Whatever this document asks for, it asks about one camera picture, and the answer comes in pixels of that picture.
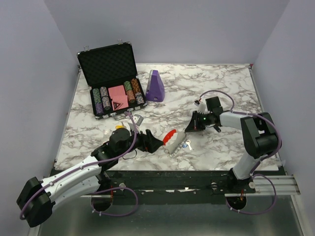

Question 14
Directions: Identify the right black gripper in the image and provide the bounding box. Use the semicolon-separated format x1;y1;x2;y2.
185;110;213;132

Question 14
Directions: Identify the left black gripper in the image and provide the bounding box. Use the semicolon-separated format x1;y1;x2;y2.
117;126;164;158

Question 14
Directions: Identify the metal key organizer red handle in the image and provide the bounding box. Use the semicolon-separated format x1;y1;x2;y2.
162;129;188;157

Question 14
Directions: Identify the blue tagged key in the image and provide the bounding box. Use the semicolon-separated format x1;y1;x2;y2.
182;140;192;150

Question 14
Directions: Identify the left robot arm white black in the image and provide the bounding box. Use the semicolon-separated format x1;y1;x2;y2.
16;128;164;228

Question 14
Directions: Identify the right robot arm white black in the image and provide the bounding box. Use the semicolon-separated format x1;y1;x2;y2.
185;96;282;193

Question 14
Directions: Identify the purple metronome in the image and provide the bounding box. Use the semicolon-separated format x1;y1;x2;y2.
145;70;165;102

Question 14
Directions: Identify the pink playing card deck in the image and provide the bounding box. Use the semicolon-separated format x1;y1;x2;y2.
108;85;128;110

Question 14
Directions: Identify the black poker chip case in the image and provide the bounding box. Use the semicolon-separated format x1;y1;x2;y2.
77;42;147;119

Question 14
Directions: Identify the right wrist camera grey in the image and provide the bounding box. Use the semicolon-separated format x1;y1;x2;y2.
194;98;207;114

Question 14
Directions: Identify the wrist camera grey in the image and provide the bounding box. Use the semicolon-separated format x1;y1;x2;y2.
194;98;207;114
132;114;144;126

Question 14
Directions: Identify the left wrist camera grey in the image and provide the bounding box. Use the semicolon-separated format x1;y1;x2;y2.
132;114;144;126

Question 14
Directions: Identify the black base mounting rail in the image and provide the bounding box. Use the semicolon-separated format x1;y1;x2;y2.
49;168;261;206

